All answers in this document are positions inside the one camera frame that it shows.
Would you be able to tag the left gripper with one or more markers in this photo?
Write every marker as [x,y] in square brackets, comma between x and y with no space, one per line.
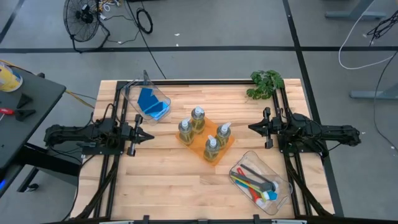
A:
[130,135]

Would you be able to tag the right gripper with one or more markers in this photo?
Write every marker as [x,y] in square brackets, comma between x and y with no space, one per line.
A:
[271,127]

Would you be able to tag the yellow-green pump soap bottle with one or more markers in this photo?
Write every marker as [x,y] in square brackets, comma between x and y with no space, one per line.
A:
[212,151]
[198,121]
[186,133]
[223,135]

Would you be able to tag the thin dark grey brush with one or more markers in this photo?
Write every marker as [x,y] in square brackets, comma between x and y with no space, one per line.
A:
[255,172]

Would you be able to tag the grey round-head dish brush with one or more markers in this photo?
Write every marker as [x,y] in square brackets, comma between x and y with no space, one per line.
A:
[248,181]

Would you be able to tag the red dish brush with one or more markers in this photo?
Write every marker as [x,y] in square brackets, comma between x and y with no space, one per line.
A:
[253,193]

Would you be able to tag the blue dish brush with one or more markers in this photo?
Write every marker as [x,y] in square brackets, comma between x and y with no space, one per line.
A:
[270,195]

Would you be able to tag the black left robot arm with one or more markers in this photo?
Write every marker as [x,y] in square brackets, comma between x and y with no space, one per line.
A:
[77,133]

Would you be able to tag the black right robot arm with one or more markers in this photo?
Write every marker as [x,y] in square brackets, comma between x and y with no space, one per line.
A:
[323,133]

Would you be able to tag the clear plastic bin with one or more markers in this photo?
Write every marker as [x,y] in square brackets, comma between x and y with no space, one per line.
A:
[132,98]
[281,202]

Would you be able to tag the green potted plant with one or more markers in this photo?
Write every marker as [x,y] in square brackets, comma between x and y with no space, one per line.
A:
[265,84]

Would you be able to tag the orange cloth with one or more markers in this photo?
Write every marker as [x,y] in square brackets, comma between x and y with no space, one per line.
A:
[199,143]

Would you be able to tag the white light strip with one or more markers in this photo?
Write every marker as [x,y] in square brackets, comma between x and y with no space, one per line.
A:
[116,222]
[289,222]

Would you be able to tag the black triangular stand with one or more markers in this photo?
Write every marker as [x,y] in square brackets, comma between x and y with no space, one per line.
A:
[25,114]
[24,100]

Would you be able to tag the grey desk leg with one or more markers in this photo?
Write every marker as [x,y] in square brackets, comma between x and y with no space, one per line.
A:
[379,93]
[354,14]

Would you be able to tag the dark grey desk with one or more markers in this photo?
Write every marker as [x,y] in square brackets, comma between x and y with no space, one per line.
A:
[12,137]

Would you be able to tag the black aluminium rig frame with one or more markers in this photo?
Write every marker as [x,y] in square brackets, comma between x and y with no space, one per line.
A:
[202,82]

